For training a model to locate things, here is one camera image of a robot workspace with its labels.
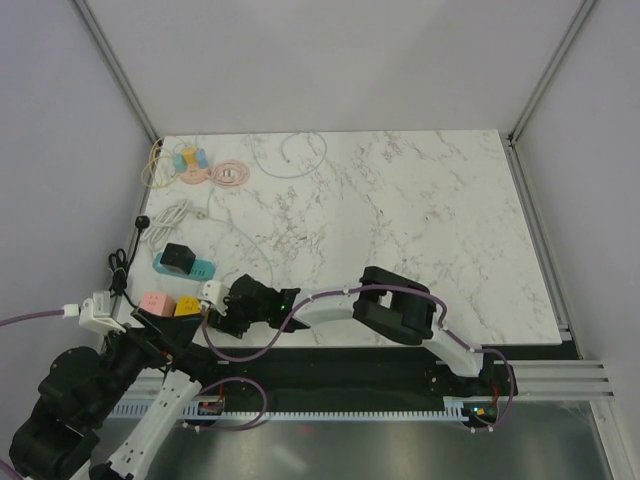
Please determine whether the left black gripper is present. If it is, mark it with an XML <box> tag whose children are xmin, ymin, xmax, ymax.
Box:
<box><xmin>86</xmin><ymin>304</ymin><xmax>204</xmax><ymax>423</ymax></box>

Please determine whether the yellow cube plug adapter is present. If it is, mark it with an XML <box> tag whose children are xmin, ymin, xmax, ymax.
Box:
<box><xmin>174</xmin><ymin>296</ymin><xmax>201</xmax><ymax>317</ymax></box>

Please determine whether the pink cube plug adapter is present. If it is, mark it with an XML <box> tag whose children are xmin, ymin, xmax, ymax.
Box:
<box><xmin>139</xmin><ymin>291</ymin><xmax>176</xmax><ymax>317</ymax></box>

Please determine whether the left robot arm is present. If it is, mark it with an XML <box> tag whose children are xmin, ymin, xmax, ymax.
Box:
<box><xmin>9</xmin><ymin>309</ymin><xmax>220</xmax><ymax>479</ymax></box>

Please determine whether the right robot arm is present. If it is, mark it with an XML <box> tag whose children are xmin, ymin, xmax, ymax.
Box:
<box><xmin>201</xmin><ymin>266</ymin><xmax>518</xmax><ymax>398</ymax></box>

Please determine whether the pink round power socket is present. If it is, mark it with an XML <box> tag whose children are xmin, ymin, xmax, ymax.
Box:
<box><xmin>178</xmin><ymin>166</ymin><xmax>211</xmax><ymax>185</ymax></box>

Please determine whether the blue plug on pink socket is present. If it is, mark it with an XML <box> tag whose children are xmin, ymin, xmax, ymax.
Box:
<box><xmin>195</xmin><ymin>149</ymin><xmax>209</xmax><ymax>169</ymax></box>

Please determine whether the teal plug on pink socket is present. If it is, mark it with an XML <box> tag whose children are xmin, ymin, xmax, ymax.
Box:
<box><xmin>172</xmin><ymin>154</ymin><xmax>185</xmax><ymax>172</ymax></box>

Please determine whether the yellow plug on pink socket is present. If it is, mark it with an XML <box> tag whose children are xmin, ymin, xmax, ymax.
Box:
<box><xmin>181</xmin><ymin>146</ymin><xmax>197</xmax><ymax>165</ymax></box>

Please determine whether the teal power strip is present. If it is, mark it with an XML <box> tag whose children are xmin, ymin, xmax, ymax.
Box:
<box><xmin>152</xmin><ymin>253</ymin><xmax>216</xmax><ymax>282</ymax></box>

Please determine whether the black cube adapter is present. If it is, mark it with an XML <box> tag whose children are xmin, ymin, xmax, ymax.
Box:
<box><xmin>159</xmin><ymin>243</ymin><xmax>196</xmax><ymax>274</ymax></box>

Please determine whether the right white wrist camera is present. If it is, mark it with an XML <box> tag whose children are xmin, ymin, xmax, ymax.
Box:
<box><xmin>197</xmin><ymin>280</ymin><xmax>229</xmax><ymax>308</ymax></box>

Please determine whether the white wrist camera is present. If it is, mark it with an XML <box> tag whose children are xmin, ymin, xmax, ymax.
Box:
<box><xmin>62</xmin><ymin>290</ymin><xmax>126</xmax><ymax>336</ymax></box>
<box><xmin>197</xmin><ymin>280</ymin><xmax>229</xmax><ymax>308</ymax></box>

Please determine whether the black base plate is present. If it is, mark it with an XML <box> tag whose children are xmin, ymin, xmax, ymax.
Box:
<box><xmin>189</xmin><ymin>342</ymin><xmax>519</xmax><ymax>411</ymax></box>

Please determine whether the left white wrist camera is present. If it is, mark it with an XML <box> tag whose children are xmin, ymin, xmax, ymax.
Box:
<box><xmin>62</xmin><ymin>290</ymin><xmax>126</xmax><ymax>336</ymax></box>

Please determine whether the white coiled cable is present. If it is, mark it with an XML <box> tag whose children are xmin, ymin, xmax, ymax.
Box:
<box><xmin>148</xmin><ymin>198</ymin><xmax>207</xmax><ymax>249</ymax></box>

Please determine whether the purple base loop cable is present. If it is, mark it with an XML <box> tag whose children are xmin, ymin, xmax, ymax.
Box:
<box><xmin>184</xmin><ymin>377</ymin><xmax>269</xmax><ymax>434</ymax></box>

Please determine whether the pink coiled cable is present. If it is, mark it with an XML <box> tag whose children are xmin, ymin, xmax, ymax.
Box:
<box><xmin>209</xmin><ymin>159</ymin><xmax>252</xmax><ymax>189</ymax></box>

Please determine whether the light blue thin cable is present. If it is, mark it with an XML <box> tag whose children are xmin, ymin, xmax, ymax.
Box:
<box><xmin>204</xmin><ymin>130</ymin><xmax>329</xmax><ymax>286</ymax></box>

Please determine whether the yellow thin cable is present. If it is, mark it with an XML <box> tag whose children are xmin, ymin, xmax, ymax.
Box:
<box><xmin>140</xmin><ymin>140</ymin><xmax>177</xmax><ymax>189</ymax></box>

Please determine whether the white slotted cable duct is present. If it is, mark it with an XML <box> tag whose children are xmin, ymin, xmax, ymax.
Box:
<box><xmin>109</xmin><ymin>399</ymin><xmax>469</xmax><ymax>422</ymax></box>

